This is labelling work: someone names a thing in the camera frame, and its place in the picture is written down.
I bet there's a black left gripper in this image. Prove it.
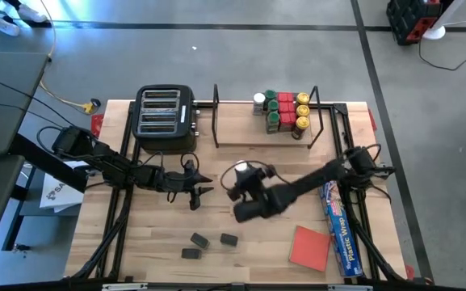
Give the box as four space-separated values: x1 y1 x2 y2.
151 165 215 210

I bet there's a silver metal bracket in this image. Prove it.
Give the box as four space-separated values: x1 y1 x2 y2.
327 284 374 291
102 282 149 291

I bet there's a blue plastic wrap box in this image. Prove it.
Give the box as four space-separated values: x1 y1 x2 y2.
318 180 364 278

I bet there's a black four-slot toaster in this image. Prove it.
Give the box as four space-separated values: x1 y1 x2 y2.
132 83 200 155

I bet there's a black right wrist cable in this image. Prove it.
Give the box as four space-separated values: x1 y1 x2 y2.
219 159 290 192

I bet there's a black desk support beam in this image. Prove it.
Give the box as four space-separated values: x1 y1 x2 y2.
8 133 88 193

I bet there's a green black pepper tin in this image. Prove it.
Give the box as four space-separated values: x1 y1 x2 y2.
220 233 239 248
181 247 203 260
189 232 211 251

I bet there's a white pedestal stand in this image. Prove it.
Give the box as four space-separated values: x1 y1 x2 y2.
422 0 466 41

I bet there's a person's foot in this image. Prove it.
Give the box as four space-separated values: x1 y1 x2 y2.
0 15 21 37
16 3 49 24

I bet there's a red square pad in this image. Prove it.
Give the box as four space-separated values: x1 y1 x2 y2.
288 225 333 273

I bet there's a black red tool case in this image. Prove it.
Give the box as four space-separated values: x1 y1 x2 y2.
385 0 443 46

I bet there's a white printed paper sheet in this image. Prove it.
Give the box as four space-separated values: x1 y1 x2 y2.
38 172 85 214

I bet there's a wooden shelf black metal frame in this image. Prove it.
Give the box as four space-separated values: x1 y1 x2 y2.
211 83 325 150

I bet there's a black floor cable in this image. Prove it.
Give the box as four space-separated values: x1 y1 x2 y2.
418 38 466 72

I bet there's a yellow extension cable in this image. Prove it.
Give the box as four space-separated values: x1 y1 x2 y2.
37 0 96 115

